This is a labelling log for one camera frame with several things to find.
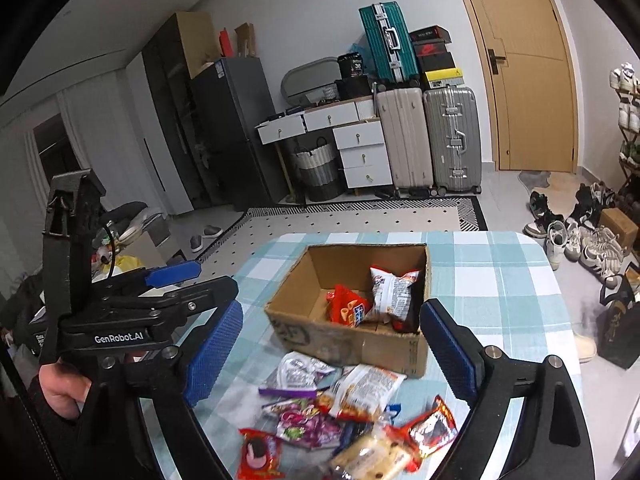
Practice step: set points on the white drawer desk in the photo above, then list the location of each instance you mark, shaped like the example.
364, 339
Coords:
362, 135

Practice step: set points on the dark wardrobe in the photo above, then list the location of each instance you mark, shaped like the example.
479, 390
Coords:
170, 110

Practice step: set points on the blue plastic bag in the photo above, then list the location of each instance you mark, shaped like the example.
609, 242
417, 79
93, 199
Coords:
357, 46

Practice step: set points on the blue cookie snack packet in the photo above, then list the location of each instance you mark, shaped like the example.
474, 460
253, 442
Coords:
356, 435

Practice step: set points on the white purple snack packet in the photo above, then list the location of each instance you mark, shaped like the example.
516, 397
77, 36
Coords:
295, 370

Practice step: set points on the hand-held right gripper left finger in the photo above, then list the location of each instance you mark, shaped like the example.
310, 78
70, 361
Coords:
212, 355

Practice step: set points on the red black shoe box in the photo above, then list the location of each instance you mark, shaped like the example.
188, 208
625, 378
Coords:
432, 49

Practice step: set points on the white orange snack packet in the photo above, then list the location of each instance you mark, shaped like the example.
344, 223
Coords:
365, 390

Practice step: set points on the black tote bag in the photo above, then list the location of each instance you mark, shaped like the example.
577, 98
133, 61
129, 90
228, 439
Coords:
620, 330

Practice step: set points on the patterned rug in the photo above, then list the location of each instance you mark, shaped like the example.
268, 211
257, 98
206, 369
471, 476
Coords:
350, 220

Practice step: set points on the yellow bread packet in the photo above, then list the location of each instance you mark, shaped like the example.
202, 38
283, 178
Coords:
367, 457

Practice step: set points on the yellow bag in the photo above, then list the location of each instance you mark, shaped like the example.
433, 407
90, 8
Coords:
127, 265

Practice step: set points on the white wardrobe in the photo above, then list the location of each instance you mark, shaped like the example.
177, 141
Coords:
150, 135

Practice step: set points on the small cardboard box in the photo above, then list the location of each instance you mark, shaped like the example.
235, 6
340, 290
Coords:
619, 227

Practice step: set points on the oval grey mirror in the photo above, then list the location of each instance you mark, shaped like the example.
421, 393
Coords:
305, 77

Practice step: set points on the grey refrigerator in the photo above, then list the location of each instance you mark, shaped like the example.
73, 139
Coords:
235, 125

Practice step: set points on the teal suitcase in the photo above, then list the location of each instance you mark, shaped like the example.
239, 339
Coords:
387, 40

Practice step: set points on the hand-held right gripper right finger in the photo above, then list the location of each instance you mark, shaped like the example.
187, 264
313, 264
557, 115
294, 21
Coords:
450, 355

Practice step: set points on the wooden door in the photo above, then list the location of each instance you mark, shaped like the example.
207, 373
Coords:
530, 85

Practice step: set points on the pile of shoes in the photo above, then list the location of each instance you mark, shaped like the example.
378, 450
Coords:
595, 250

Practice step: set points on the white chips bag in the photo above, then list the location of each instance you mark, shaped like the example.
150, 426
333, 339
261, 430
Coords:
392, 295

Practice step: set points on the black red-striped shoe box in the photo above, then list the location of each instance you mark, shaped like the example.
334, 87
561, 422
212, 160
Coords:
430, 34

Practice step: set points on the shoe rack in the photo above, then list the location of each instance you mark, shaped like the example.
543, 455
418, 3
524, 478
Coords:
627, 110

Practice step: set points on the brown paper bag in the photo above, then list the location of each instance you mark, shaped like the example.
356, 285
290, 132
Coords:
245, 40

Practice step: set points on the woven laundry basket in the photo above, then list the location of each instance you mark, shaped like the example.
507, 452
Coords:
317, 170

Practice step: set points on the white slipper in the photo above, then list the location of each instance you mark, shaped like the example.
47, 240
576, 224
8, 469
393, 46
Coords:
586, 347

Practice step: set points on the beige suitcase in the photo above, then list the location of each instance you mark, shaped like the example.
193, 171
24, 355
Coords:
405, 140

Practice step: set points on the person's left forearm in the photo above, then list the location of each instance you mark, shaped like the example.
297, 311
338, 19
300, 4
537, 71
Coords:
50, 435

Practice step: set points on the red paper bag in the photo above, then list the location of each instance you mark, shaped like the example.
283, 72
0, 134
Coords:
226, 45

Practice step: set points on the plain black shoe box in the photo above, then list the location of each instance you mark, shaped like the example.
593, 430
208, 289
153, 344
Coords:
436, 63

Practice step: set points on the black tub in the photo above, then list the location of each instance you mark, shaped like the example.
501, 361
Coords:
352, 66

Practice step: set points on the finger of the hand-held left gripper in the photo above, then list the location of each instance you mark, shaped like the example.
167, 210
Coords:
172, 274
210, 292

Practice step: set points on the silver suitcase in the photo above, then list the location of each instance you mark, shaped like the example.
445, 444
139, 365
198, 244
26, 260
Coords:
452, 135

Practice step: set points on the purple candy packet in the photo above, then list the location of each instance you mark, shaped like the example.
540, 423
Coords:
310, 425

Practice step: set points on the red cookie snack packet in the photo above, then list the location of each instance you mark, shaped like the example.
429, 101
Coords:
260, 455

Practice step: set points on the small white basket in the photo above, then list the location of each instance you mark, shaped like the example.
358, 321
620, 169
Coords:
330, 92

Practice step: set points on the red black snack packet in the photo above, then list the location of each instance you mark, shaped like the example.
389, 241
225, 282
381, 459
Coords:
432, 427

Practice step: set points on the person's left hand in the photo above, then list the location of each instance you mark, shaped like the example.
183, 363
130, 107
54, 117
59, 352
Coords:
62, 390

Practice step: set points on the white curtain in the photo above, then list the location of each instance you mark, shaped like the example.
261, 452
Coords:
100, 135

